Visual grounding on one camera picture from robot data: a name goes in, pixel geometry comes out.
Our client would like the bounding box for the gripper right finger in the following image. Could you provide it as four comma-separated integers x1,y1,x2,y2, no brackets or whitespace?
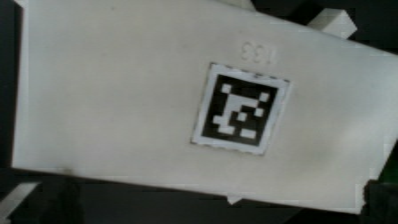
361,180,398,224

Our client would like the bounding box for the white door panel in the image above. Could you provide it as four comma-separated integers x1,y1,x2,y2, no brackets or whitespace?
13,0,398,213

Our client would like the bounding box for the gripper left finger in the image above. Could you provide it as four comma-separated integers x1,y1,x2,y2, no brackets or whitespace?
5,179,84,224

